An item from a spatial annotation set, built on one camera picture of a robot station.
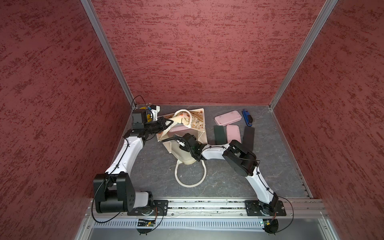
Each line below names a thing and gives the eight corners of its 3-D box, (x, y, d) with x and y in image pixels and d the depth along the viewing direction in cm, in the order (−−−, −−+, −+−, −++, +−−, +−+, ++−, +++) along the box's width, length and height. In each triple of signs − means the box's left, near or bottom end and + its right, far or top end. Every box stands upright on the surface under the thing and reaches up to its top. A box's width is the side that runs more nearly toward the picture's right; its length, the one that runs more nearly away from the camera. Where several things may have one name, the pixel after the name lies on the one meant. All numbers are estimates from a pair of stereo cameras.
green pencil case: (215, 144, 100) (215, 142, 99) (213, 127, 110) (214, 125, 108) (228, 144, 101) (229, 142, 99) (225, 127, 110) (226, 125, 108)
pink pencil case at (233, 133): (227, 143, 101) (228, 140, 99) (225, 127, 110) (225, 125, 107) (240, 143, 101) (241, 141, 99) (237, 127, 110) (238, 125, 107)
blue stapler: (247, 126, 111) (248, 123, 108) (241, 112, 120) (242, 108, 117) (253, 126, 111) (254, 122, 108) (246, 111, 120) (248, 108, 117)
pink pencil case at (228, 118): (219, 127, 109) (219, 125, 107) (213, 118, 115) (213, 116, 113) (242, 119, 114) (243, 117, 112) (235, 111, 120) (236, 109, 118)
